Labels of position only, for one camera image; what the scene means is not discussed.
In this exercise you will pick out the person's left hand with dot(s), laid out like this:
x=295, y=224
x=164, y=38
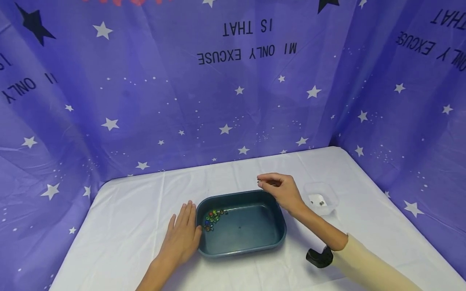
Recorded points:
x=180, y=242

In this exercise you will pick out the person's right hand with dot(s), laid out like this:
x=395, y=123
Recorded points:
x=285, y=194

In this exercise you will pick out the person's right index finger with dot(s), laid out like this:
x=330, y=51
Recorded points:
x=271, y=176

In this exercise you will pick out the person's left ring finger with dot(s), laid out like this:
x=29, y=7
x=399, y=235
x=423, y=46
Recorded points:
x=179, y=220

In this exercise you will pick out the person's left index finger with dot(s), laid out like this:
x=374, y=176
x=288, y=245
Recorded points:
x=192, y=214

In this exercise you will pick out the person's left thumb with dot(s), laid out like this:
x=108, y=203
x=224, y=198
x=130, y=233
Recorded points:
x=198, y=234

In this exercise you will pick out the person's left middle finger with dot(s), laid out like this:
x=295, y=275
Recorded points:
x=186, y=216

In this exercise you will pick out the person's right thumb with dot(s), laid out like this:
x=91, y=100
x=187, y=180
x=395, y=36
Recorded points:
x=270, y=186

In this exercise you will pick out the person's left little finger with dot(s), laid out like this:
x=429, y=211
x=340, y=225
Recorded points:
x=172, y=226

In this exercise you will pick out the person's left forearm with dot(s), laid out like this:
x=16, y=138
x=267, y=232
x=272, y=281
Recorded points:
x=156, y=277

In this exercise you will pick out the person's right forearm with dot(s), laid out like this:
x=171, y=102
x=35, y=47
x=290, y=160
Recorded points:
x=349, y=250

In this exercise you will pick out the pile of coloured glass beads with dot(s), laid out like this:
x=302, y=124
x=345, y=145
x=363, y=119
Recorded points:
x=212, y=218

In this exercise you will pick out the dark teal plastic tray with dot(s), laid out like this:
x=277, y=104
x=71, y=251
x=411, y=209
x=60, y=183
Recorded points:
x=247, y=230

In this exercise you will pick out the clear plastic square cup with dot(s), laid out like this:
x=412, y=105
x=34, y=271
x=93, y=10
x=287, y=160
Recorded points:
x=322, y=198

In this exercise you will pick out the black wrist band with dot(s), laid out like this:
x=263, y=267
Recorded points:
x=319, y=257

